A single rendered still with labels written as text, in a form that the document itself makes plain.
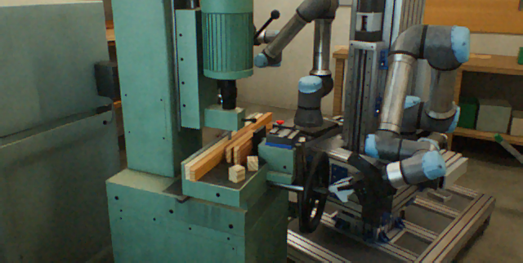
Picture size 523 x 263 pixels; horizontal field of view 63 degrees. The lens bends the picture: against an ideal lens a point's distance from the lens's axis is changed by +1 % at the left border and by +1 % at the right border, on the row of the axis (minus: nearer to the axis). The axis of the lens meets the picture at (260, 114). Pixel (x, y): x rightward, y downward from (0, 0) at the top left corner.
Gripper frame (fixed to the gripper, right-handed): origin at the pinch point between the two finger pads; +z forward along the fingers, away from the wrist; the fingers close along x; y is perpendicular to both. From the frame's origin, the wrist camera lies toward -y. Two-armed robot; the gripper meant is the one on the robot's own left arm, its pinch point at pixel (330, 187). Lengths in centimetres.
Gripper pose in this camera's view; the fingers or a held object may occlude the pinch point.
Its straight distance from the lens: 142.9
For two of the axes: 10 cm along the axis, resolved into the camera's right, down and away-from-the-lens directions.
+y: 4.4, 8.9, 0.7
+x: 4.3, -2.8, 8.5
